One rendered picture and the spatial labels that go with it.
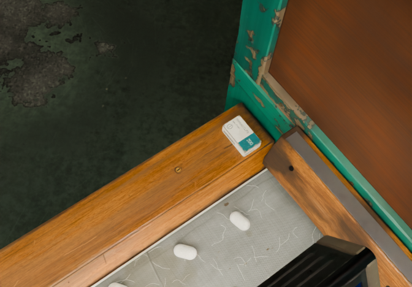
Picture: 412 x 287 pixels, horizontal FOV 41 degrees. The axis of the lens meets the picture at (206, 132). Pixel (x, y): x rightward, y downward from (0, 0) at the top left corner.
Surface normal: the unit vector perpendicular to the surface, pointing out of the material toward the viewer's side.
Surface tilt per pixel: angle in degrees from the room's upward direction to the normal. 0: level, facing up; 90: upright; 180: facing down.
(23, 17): 0
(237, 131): 0
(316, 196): 67
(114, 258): 45
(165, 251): 0
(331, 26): 90
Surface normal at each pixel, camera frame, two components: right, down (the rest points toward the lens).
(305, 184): -0.71, 0.29
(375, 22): -0.80, 0.51
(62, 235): 0.05, -0.47
